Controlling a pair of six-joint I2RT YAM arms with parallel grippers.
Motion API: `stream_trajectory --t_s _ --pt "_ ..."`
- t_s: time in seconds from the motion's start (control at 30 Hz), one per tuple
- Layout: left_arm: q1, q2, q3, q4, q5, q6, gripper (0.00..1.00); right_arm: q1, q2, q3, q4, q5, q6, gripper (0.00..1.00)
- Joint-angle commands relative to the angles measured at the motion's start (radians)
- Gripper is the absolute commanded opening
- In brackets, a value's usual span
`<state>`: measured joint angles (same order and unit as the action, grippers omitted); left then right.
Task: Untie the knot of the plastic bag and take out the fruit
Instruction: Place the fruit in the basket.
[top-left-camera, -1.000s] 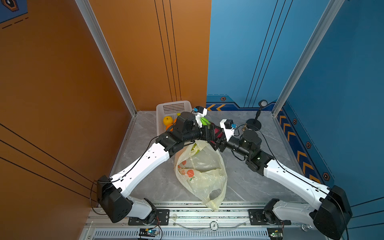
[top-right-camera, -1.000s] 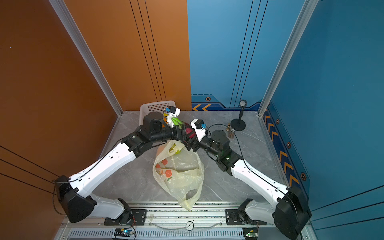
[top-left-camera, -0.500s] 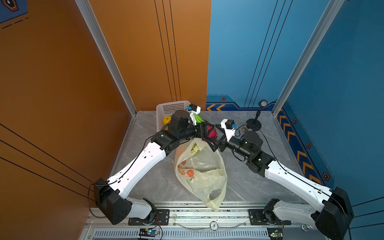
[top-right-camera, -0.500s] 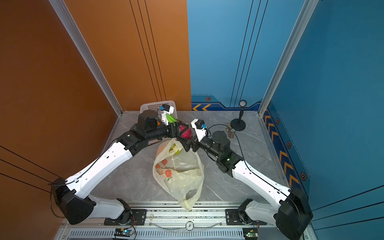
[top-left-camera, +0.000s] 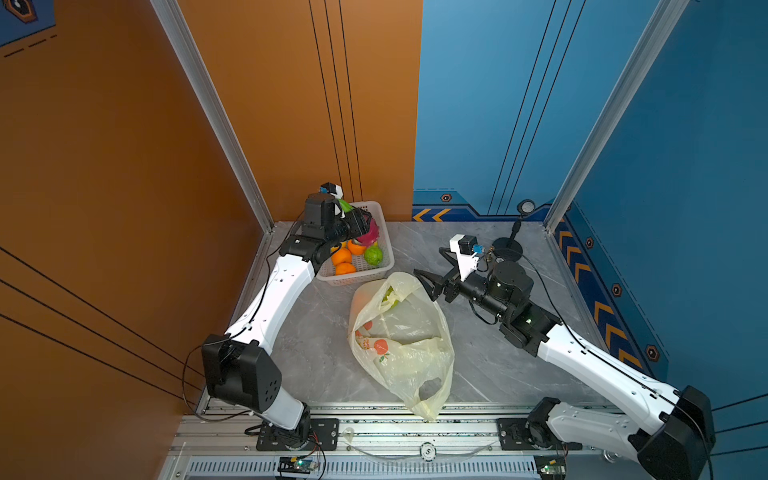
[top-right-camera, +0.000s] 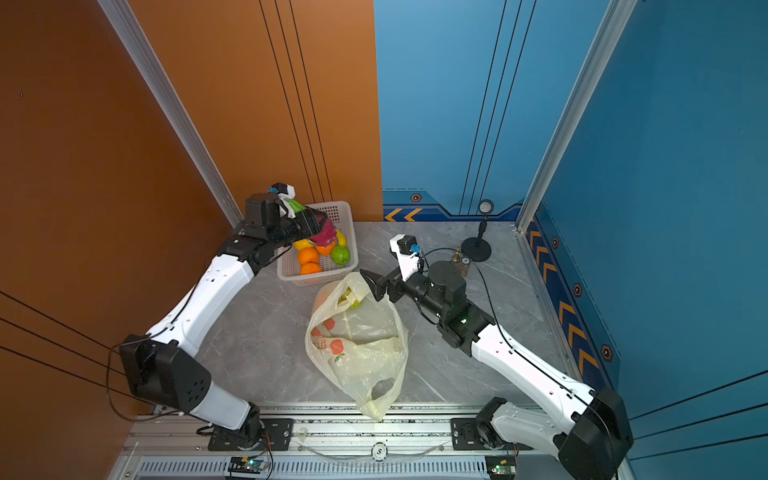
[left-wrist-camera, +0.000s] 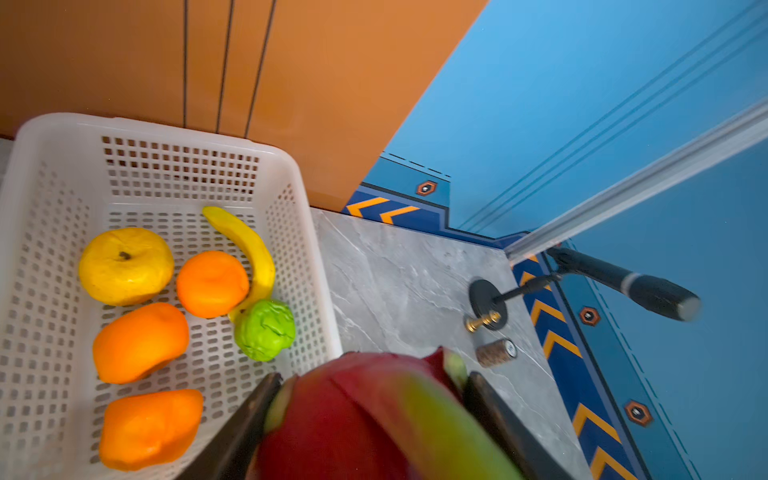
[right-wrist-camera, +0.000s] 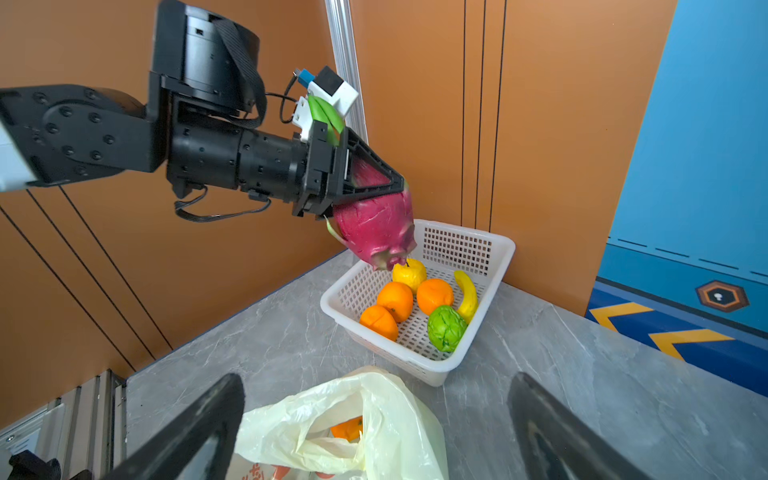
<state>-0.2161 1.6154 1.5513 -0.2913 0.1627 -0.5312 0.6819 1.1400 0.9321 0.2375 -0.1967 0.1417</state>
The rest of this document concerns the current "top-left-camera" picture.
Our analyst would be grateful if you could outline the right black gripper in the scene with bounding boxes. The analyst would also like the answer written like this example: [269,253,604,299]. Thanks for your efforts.
[417,247,512,323]

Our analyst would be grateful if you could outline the orange mandarin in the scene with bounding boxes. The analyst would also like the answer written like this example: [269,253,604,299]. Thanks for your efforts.
[347,240,367,256]
[331,247,353,266]
[335,262,357,276]

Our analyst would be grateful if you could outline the pink dragon fruit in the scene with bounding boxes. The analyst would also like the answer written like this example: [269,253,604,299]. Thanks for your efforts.
[339,199,379,246]

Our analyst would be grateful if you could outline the translucent printed plastic bag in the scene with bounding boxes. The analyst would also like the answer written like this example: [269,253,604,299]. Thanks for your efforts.
[347,272,456,422]

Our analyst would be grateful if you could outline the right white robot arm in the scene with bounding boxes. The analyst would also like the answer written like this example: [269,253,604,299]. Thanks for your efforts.
[414,261,716,479]

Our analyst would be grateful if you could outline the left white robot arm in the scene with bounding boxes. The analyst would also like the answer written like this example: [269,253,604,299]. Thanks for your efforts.
[201,183,372,449]

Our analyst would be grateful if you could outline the white perforated plastic basket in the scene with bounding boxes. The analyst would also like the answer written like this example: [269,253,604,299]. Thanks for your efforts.
[316,201,395,287]

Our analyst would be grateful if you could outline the black round-base lamp stand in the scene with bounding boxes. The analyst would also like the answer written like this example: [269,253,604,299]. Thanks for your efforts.
[492,199,536,262]

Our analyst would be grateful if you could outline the right green circuit board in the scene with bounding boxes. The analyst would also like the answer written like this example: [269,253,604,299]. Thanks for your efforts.
[534,456,567,480]

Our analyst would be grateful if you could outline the green circuit board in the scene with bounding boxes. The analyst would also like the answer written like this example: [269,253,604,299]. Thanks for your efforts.
[276,457,317,479]
[534,456,567,480]

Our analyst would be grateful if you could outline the left green circuit board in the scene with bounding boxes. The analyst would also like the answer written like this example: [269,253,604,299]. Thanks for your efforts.
[276,457,317,479]

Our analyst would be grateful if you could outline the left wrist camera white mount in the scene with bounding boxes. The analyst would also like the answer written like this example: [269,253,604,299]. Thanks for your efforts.
[320,182,344,218]

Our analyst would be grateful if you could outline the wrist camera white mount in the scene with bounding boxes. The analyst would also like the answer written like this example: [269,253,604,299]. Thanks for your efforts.
[320,182,344,218]
[449,234,484,281]

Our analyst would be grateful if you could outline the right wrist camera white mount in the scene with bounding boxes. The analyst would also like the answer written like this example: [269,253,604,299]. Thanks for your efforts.
[449,234,484,281]

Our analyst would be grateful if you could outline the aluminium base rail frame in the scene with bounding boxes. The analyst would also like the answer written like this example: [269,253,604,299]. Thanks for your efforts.
[158,403,649,479]

